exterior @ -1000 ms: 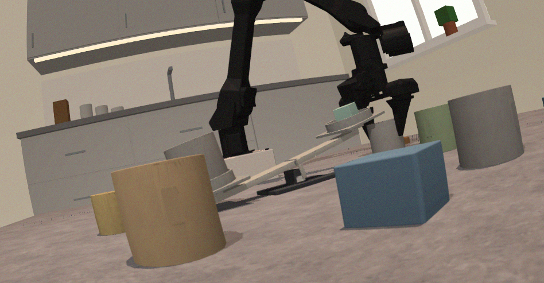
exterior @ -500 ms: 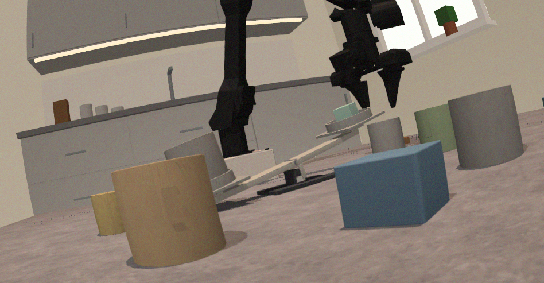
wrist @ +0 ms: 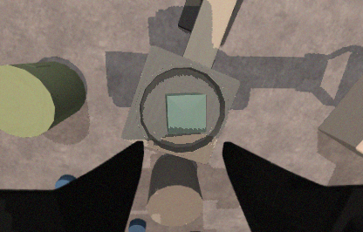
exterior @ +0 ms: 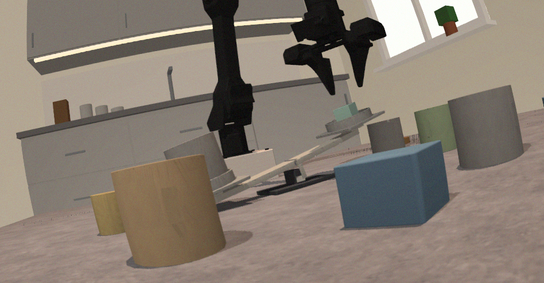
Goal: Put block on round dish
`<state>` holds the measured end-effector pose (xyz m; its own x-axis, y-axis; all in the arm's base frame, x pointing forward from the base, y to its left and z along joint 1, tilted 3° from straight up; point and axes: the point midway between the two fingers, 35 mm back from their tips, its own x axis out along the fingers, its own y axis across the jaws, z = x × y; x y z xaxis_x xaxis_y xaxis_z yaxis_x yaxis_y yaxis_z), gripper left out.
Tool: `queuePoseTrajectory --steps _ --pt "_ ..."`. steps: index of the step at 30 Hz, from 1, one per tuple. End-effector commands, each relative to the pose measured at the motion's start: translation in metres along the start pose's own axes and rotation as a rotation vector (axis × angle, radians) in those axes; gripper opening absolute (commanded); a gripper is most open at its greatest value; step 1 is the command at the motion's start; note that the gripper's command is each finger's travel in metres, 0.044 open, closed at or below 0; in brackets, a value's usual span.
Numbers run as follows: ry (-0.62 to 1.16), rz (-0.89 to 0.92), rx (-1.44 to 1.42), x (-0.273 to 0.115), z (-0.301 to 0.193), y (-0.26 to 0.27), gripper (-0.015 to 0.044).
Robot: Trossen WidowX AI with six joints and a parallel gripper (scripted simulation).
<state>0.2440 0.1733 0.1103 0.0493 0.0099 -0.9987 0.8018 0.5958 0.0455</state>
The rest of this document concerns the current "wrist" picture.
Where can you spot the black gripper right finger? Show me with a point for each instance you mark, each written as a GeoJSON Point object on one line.
{"type": "Point", "coordinates": [274, 199]}

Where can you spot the grey cylinder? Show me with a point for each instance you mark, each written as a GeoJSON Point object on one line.
{"type": "Point", "coordinates": [174, 195]}

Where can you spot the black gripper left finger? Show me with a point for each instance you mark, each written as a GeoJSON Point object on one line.
{"type": "Point", "coordinates": [98, 201]}

